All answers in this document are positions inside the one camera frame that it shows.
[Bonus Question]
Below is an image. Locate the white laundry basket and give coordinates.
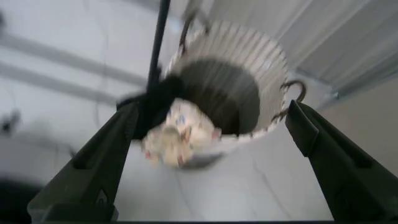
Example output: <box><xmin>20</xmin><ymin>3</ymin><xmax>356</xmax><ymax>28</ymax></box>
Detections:
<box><xmin>164</xmin><ymin>9</ymin><xmax>307</xmax><ymax>147</ymax></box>

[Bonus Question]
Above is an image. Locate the cream printed garment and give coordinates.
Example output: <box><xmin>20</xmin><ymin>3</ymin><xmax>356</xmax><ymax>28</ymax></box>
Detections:
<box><xmin>141</xmin><ymin>98</ymin><xmax>223</xmax><ymax>169</ymax></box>

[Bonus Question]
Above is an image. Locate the black clothes rack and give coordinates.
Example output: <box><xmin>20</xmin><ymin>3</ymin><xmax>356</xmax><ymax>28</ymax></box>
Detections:
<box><xmin>0</xmin><ymin>0</ymin><xmax>172</xmax><ymax>106</ymax></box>

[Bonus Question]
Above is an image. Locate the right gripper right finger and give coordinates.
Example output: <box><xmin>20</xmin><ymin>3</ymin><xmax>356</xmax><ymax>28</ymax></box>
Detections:
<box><xmin>285</xmin><ymin>99</ymin><xmax>398</xmax><ymax>222</ymax></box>

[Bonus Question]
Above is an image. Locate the black t-shirt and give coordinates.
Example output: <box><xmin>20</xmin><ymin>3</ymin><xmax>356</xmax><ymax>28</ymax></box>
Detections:
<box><xmin>116</xmin><ymin>74</ymin><xmax>185</xmax><ymax>141</ymax></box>

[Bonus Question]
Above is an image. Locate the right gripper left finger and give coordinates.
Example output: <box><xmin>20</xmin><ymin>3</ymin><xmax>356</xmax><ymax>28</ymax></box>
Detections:
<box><xmin>27</xmin><ymin>102</ymin><xmax>139</xmax><ymax>222</ymax></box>

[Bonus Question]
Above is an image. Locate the white curtain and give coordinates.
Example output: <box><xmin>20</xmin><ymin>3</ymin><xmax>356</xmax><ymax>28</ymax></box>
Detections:
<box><xmin>208</xmin><ymin>0</ymin><xmax>398</xmax><ymax>97</ymax></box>

